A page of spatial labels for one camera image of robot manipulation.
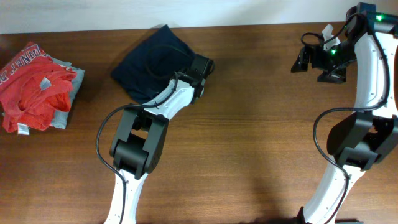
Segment dark navy blue shorts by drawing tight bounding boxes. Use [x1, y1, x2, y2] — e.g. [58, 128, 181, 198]
[111, 25, 195, 104]

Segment grey folded garment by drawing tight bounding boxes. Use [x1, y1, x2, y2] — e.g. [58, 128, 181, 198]
[46, 55, 85, 130]

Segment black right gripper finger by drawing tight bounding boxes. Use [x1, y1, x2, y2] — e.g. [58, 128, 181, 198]
[317, 70, 346, 83]
[290, 47, 310, 73]

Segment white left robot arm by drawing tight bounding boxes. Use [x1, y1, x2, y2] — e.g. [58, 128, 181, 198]
[104, 55, 215, 224]

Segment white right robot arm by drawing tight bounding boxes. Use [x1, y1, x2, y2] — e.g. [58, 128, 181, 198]
[291, 2, 397, 223]

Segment red printed t-shirt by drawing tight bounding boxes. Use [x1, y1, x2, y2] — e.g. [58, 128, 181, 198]
[1, 42, 77, 133]

